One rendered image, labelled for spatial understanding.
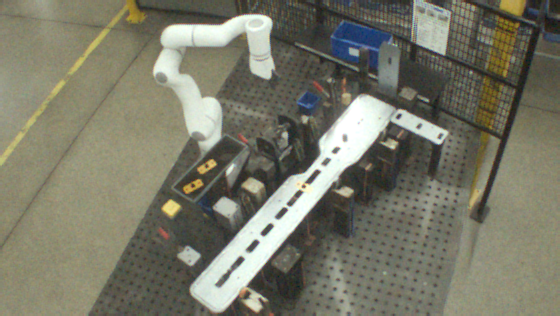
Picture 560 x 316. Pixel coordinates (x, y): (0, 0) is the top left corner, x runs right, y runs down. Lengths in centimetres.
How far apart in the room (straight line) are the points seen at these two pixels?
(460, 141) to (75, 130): 300
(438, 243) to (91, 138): 286
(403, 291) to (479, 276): 99
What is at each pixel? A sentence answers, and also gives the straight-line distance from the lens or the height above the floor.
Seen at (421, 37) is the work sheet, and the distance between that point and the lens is 300.
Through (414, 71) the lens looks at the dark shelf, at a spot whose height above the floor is 103.
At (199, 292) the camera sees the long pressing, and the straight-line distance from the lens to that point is 236.
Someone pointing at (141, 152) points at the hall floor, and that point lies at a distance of 426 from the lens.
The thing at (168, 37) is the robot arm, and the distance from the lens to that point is 232.
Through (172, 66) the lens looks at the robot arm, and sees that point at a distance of 240.
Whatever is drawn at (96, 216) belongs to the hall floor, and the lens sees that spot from 403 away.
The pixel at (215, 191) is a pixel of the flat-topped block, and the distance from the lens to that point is 256.
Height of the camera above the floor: 308
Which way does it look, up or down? 51 degrees down
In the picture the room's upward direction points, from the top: 9 degrees counter-clockwise
